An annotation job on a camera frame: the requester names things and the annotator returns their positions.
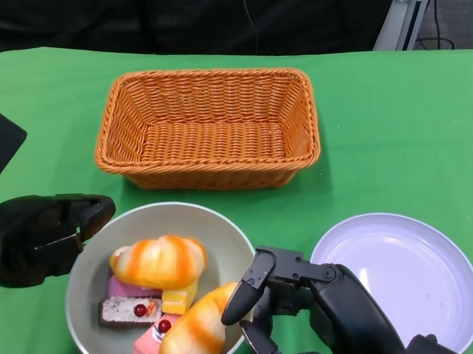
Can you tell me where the green tablecloth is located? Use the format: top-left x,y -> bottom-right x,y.
0,32 -> 473,354

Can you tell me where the orange striped bread roll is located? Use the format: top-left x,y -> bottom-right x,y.
156,281 -> 243,354
108,234 -> 209,300

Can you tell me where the black floor cable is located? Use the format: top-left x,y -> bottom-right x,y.
415,0 -> 457,52

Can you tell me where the thin black hanging cable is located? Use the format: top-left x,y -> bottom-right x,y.
241,0 -> 263,56

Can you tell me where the magenta cake with cherry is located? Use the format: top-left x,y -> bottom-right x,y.
106,272 -> 164,301

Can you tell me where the black backdrop cloth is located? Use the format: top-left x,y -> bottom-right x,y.
0,0 -> 396,66

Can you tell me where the grey-green bowl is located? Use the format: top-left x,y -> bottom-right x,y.
61,199 -> 259,354

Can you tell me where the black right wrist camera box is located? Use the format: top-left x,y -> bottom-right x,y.
405,331 -> 473,354

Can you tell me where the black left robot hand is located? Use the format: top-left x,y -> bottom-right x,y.
0,191 -> 120,290

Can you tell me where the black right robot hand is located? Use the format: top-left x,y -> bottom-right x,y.
218,240 -> 407,354

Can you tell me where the yellow layered cake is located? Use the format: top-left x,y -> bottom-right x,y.
161,281 -> 202,316

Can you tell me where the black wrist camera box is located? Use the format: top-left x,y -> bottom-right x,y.
0,105 -> 30,194
405,331 -> 473,354

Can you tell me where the light pink layered cake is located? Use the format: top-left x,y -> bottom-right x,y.
130,314 -> 179,354

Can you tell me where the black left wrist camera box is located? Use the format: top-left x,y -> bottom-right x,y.
0,105 -> 30,194

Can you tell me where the chocolate cake with cherry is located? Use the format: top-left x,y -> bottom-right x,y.
98,295 -> 165,329

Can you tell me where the orange wicker basket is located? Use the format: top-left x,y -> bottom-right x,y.
91,64 -> 323,196

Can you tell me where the aluminium frame stand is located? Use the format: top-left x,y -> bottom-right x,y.
371,0 -> 435,52

